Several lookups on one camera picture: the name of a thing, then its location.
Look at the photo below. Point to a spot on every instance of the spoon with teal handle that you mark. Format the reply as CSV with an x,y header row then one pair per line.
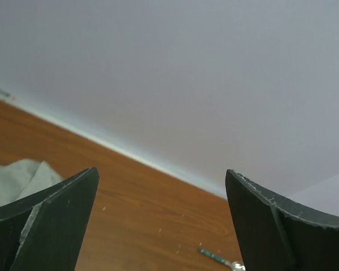
x,y
234,266

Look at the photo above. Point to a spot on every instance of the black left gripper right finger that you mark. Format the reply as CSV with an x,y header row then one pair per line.
x,y
276,233

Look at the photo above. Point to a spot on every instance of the grey cloth napkin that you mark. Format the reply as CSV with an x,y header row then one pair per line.
x,y
25,177

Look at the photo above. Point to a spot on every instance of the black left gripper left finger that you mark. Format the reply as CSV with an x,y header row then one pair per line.
x,y
45,230

